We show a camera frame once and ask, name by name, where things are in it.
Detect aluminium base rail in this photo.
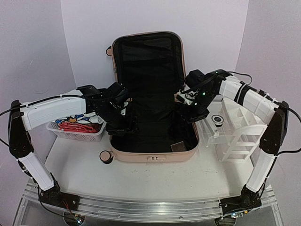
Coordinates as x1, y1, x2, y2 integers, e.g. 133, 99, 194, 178
23, 188, 276, 226

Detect white cosmetic tube box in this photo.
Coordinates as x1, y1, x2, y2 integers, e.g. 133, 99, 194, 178
211, 126, 220, 137

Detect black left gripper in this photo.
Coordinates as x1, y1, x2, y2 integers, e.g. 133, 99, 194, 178
95, 103, 140, 136

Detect black round jar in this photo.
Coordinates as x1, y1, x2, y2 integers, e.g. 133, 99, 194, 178
211, 114, 224, 127

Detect white perforated plastic basket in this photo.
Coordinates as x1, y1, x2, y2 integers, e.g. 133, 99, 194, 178
46, 114, 106, 142

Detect white t-shirt blue flower print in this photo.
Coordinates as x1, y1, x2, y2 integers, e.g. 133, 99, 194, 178
54, 113, 104, 124

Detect dark brown pouch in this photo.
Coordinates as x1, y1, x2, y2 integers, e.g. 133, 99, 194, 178
170, 141, 187, 153

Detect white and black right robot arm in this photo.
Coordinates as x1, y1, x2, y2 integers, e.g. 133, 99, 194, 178
176, 69, 300, 209

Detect clear plastic organizer drawer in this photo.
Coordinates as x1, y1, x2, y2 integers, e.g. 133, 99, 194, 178
199, 117, 234, 147

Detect white desktop drawer organizer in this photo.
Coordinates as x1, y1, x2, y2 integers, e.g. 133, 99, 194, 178
215, 98, 267, 162

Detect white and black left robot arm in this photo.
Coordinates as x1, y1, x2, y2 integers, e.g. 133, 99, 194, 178
1, 82, 136, 206

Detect pink hard-shell suitcase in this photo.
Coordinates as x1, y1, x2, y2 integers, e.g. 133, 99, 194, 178
106, 31, 199, 163

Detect red patterned cloth item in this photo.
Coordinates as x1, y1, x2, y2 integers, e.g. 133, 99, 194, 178
58, 122, 102, 133

